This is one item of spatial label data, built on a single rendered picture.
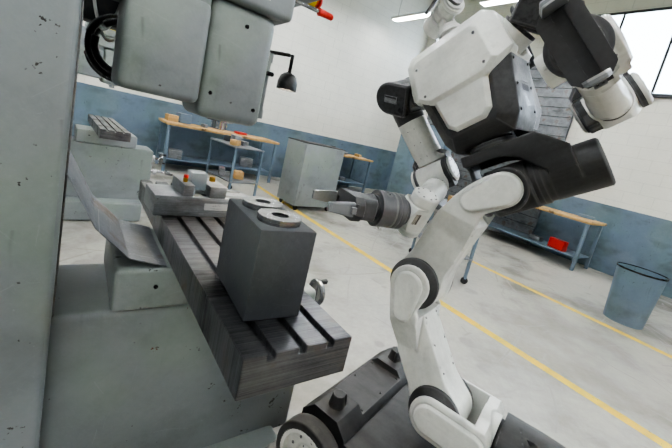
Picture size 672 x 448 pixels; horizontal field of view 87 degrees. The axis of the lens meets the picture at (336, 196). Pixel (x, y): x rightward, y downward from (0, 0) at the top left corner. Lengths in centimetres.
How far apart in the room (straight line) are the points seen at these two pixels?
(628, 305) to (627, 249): 291
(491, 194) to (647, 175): 722
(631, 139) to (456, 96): 735
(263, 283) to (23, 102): 57
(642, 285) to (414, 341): 429
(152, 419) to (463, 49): 138
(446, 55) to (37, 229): 100
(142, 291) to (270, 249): 52
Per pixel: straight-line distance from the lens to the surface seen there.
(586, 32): 58
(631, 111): 96
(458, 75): 96
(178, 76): 104
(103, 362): 123
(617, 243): 810
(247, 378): 68
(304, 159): 557
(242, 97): 111
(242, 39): 112
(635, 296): 523
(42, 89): 91
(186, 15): 106
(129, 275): 109
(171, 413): 141
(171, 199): 127
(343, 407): 116
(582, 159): 93
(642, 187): 807
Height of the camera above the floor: 135
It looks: 10 degrees down
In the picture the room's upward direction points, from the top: 13 degrees clockwise
